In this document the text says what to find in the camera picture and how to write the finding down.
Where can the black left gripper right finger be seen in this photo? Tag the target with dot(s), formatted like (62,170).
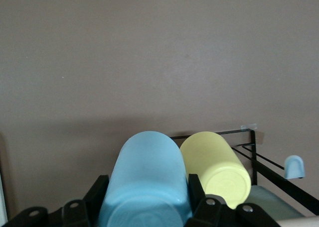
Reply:
(199,194)

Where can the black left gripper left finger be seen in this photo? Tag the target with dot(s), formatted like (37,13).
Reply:
(94,194)

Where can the light blue cup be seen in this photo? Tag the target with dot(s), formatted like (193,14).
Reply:
(147,167)

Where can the yellow cup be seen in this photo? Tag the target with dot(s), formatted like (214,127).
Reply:
(214,162)

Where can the grey cup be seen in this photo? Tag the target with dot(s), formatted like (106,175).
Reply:
(271,202)

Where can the clear tape piece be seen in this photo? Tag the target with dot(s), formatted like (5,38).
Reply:
(249,126)

